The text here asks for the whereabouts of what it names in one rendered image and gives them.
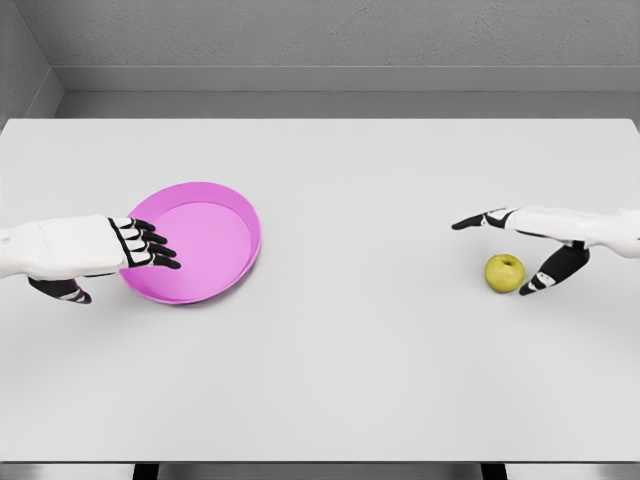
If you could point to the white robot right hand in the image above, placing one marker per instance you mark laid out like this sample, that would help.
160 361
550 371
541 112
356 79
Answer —
555 222

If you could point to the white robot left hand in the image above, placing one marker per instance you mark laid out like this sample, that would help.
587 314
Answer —
75 247

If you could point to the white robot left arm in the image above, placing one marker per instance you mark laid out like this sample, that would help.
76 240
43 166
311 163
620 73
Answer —
11 252

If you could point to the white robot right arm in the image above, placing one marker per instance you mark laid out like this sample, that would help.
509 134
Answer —
630 232

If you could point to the yellow-green apple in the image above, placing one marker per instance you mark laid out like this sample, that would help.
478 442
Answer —
504 274

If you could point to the pink round plate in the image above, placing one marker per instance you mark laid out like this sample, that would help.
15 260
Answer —
210 240

